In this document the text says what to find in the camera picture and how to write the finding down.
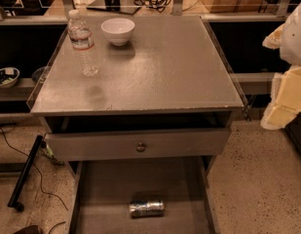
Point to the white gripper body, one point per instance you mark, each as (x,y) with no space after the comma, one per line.
(295,38)

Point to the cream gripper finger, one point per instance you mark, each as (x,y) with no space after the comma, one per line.
(285,102)
(273,40)

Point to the silver blue redbull can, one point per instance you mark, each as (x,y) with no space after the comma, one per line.
(146,208)

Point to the grey drawer cabinet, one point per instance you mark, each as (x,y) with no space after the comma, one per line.
(172,75)

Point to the round metal drawer knob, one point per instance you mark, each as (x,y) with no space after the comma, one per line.
(141,147)

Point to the grey top drawer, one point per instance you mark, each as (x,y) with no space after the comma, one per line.
(122,145)

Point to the open grey middle drawer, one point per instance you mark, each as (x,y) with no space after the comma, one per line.
(104,189)

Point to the grey side shelf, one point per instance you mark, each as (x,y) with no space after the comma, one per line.
(254,83)

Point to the white ceramic bowl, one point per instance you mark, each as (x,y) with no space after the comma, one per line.
(118,31)

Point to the black monitor stand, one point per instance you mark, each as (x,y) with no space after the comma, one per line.
(126,7)

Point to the clear plastic water bottle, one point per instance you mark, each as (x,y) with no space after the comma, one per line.
(82,41)

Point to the black bar on floor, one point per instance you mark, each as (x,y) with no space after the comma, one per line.
(14,202)

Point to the small bowl with items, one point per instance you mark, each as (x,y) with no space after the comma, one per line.
(8,77)

